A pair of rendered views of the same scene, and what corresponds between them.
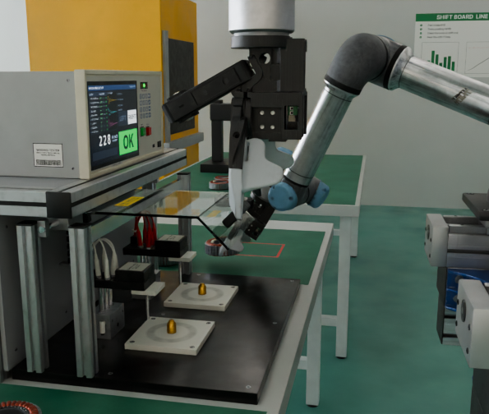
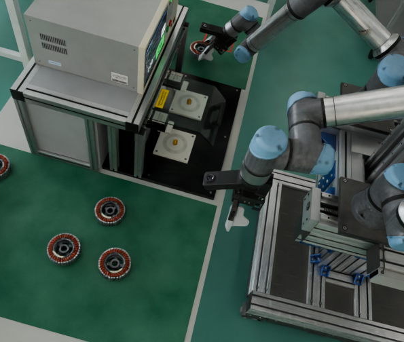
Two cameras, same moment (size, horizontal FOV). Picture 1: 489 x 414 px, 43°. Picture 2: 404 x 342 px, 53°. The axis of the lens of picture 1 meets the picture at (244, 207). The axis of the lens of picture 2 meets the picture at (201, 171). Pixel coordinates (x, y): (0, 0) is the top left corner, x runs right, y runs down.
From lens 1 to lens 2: 0.92 m
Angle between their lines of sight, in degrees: 45
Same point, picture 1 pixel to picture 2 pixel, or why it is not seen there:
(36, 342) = (115, 162)
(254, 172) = (237, 220)
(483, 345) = (309, 226)
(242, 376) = not seen: hidden behind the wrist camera
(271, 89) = (252, 191)
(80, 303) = (138, 155)
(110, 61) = not seen: outside the picture
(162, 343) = (171, 154)
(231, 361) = (203, 169)
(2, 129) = (92, 60)
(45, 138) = (118, 71)
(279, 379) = not seen: hidden behind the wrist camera
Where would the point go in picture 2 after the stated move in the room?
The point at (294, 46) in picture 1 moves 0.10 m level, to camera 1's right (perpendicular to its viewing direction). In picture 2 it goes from (267, 186) to (305, 190)
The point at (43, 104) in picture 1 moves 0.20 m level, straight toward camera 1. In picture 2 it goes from (118, 56) to (130, 103)
